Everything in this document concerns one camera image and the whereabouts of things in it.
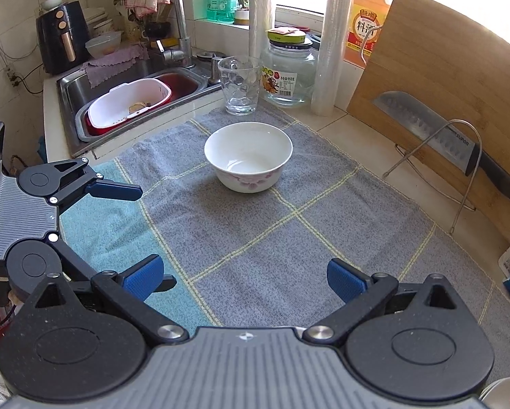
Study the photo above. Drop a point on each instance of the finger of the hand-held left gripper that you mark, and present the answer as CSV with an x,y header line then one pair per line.
x,y
73,257
118,191

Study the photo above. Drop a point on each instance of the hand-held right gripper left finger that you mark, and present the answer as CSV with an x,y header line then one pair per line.
x,y
144,277

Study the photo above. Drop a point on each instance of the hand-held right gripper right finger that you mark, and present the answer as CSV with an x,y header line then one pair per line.
x,y
346,279

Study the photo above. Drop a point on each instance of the white bowl pink floral print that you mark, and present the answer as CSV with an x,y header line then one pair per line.
x,y
246,153

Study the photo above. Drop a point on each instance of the large white fruit print plate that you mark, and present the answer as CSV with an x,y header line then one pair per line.
x,y
506,396

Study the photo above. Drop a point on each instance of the grey teal checked towel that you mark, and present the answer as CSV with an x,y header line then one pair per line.
x,y
280,243

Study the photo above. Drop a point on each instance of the steel sink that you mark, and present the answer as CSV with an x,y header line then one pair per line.
x,y
73,93

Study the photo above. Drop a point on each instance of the purple cloth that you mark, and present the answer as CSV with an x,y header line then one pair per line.
x,y
110,64

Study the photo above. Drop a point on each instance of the clear plastic bowl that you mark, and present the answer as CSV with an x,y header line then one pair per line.
x,y
103,44

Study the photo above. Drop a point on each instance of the clear drinking glass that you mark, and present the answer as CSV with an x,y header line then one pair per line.
x,y
240,89

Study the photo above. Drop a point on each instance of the black air fryer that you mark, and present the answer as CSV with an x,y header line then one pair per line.
x,y
54,42

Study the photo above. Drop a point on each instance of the metal sink plug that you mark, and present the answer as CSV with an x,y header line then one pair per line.
x,y
210,54

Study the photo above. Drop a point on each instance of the black cup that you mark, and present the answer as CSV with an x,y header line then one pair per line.
x,y
156,30

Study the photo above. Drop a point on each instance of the stacked dishes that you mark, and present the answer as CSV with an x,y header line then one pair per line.
x,y
101,21

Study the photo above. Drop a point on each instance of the steel faucet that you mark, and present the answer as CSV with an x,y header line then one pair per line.
x,y
180,17

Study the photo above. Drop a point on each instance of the small white bowl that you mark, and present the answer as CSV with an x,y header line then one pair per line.
x,y
52,3

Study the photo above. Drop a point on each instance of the glass jar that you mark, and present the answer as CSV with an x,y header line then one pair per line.
x,y
289,76

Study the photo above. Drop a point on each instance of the small potted plant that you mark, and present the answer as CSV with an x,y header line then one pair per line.
x,y
241,17

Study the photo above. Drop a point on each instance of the thin plastic wrap roll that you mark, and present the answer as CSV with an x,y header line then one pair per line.
x,y
261,17

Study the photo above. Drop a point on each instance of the thick plastic wrap roll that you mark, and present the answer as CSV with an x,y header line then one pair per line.
x,y
331,51

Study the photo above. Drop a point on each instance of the bamboo cutting board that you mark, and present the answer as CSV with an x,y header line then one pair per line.
x,y
451,72

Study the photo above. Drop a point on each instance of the orange cooking wine bottle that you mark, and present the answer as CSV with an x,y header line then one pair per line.
x,y
365,21

